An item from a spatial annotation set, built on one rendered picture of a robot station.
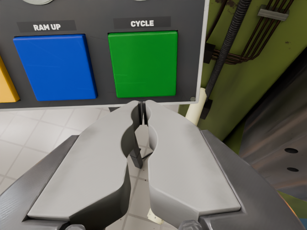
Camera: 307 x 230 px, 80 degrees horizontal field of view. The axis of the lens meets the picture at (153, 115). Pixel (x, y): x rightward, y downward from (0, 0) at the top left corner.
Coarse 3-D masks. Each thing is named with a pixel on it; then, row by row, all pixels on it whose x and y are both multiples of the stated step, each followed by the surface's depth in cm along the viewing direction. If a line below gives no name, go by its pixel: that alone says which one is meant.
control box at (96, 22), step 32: (0, 0) 18; (32, 0) 18; (64, 0) 18; (96, 0) 18; (128, 0) 18; (160, 0) 18; (192, 0) 18; (0, 32) 20; (32, 32) 20; (64, 32) 20; (96, 32) 20; (192, 32) 20; (96, 64) 22; (192, 64) 22; (32, 96) 24; (160, 96) 24; (192, 96) 24
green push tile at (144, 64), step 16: (112, 32) 20; (128, 32) 20; (144, 32) 19; (160, 32) 19; (176, 32) 19; (112, 48) 20; (128, 48) 20; (144, 48) 20; (160, 48) 20; (176, 48) 20; (112, 64) 21; (128, 64) 21; (144, 64) 21; (160, 64) 21; (176, 64) 21; (128, 80) 22; (144, 80) 22; (160, 80) 22; (128, 96) 23; (144, 96) 23
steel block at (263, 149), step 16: (304, 64) 45; (288, 80) 51; (304, 80) 43; (272, 96) 58; (288, 96) 48; (304, 96) 40; (256, 112) 68; (272, 112) 54; (288, 112) 45; (304, 112) 38; (256, 128) 62; (272, 128) 50; (288, 128) 42; (304, 128) 36; (256, 144) 57; (272, 144) 47; (288, 144) 40; (304, 144) 38; (256, 160) 53; (272, 160) 48; (288, 160) 45; (304, 160) 42; (272, 176) 56; (288, 176) 52; (304, 176) 48; (288, 192) 62; (304, 192) 57
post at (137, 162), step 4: (112, 108) 51; (116, 108) 50; (136, 140) 80; (136, 144) 82; (136, 148) 85; (132, 152) 86; (136, 152) 88; (132, 156) 93; (136, 156) 91; (140, 156) 100; (132, 160) 102; (136, 160) 98; (140, 160) 105; (136, 164) 108; (140, 164) 109; (140, 168) 114
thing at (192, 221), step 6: (186, 222) 5; (192, 222) 5; (198, 222) 5; (66, 228) 5; (72, 228) 5; (78, 228) 5; (84, 228) 5; (180, 228) 5; (186, 228) 5; (192, 228) 5; (198, 228) 5
